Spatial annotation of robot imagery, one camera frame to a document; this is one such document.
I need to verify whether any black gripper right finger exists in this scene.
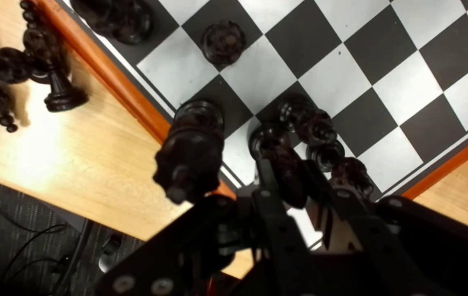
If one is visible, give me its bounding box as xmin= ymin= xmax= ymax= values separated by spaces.
xmin=312 ymin=162 xmax=468 ymax=296

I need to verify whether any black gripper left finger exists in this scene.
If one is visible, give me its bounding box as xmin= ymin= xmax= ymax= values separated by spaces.
xmin=95 ymin=157 xmax=307 ymax=296

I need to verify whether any dark wooden bishop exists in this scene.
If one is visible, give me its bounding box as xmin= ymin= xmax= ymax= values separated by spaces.
xmin=248 ymin=123 xmax=307 ymax=210

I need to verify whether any black white chessboard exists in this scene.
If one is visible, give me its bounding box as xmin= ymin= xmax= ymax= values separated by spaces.
xmin=34 ymin=0 xmax=468 ymax=202

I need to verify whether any dark wooden pawn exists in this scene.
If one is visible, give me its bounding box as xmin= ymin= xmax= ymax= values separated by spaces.
xmin=199 ymin=19 xmax=250 ymax=70

